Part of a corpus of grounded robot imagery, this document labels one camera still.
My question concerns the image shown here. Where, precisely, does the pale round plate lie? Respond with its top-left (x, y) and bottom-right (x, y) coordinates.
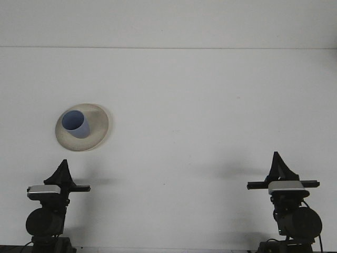
top-left (55, 103), bottom-right (111, 152)

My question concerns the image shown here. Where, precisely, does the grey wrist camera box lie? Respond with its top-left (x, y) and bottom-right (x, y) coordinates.
top-left (267, 180), bottom-right (305, 196)
top-left (26, 184), bottom-right (62, 200)

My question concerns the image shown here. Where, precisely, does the pale blue cup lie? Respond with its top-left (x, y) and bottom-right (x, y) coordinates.
top-left (61, 110), bottom-right (92, 139)

